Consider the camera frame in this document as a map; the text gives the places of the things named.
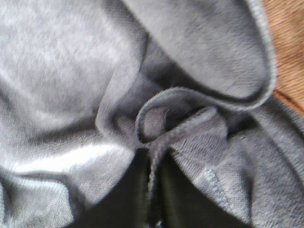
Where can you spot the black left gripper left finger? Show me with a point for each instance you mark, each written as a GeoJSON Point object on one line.
{"type": "Point", "coordinates": [125, 206]}

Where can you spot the dark navy towel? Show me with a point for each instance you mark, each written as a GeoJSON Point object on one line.
{"type": "Point", "coordinates": [84, 84]}

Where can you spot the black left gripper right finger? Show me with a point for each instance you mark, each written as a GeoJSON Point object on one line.
{"type": "Point", "coordinates": [184, 206]}

